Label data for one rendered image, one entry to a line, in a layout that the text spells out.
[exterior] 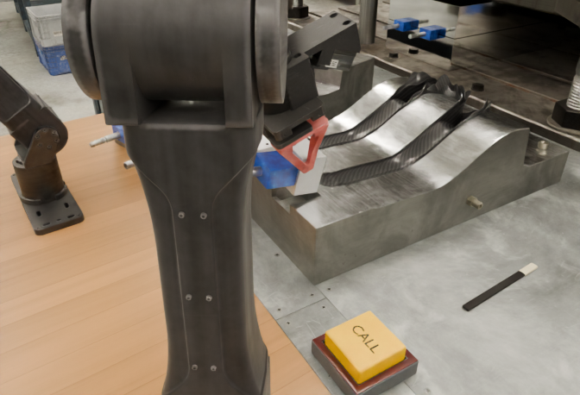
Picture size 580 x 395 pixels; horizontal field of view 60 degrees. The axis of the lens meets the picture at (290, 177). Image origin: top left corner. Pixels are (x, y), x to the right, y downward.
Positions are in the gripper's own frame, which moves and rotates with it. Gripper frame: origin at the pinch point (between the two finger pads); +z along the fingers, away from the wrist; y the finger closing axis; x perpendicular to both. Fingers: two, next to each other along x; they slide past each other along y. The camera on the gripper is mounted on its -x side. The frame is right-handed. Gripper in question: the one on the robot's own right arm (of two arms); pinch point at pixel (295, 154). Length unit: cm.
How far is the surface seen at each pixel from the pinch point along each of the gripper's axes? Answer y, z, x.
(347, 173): 0.9, 9.3, -6.8
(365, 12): 79, 40, -65
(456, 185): -8.5, 13.1, -18.1
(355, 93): 33, 25, -29
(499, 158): -8.2, 13.9, -26.6
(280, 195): 2.2, 7.2, 3.1
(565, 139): 3, 40, -59
